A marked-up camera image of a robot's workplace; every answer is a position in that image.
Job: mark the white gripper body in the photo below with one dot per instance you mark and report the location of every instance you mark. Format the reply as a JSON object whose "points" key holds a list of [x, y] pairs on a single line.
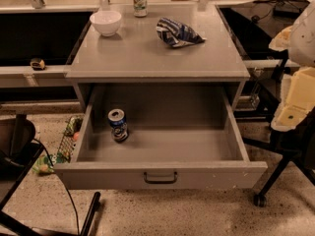
{"points": [[303, 39]]}

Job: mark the blue pepsi can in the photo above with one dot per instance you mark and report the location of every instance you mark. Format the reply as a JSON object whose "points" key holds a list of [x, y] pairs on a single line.
{"points": [[117, 121]]}

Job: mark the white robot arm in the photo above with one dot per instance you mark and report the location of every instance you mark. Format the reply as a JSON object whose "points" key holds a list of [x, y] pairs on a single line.
{"points": [[307, 19]]}

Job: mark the open grey top drawer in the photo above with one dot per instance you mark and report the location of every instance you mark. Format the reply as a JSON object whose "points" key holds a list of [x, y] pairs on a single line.
{"points": [[189, 129]]}

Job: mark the green white soda can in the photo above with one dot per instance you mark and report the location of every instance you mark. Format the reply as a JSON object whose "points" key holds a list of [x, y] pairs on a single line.
{"points": [[140, 8]]}

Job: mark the grey drawer cabinet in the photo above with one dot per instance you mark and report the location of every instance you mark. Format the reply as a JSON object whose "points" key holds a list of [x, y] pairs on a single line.
{"points": [[137, 54]]}

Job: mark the black power adapter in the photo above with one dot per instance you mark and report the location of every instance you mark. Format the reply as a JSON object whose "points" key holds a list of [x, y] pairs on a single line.
{"points": [[286, 9]]}

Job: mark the blue white chip bag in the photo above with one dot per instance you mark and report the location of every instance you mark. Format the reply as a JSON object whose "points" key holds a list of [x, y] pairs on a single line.
{"points": [[177, 34]]}

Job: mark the white bowl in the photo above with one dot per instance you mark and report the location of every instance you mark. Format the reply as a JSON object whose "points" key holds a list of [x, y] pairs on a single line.
{"points": [[107, 23]]}

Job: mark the yellow black tape measure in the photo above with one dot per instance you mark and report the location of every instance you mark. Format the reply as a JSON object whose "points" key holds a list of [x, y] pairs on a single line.
{"points": [[37, 64]]}

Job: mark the green snack bag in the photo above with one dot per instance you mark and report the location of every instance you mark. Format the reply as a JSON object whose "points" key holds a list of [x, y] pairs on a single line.
{"points": [[44, 164]]}

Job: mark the black drawer handle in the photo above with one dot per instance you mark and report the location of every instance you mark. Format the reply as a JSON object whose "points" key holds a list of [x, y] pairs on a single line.
{"points": [[160, 179]]}

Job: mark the wire basket with items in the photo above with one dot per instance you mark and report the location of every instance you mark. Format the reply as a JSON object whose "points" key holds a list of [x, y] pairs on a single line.
{"points": [[69, 139]]}

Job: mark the black chair with cable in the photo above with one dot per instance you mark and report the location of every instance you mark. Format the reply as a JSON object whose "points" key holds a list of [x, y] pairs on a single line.
{"points": [[19, 151]]}

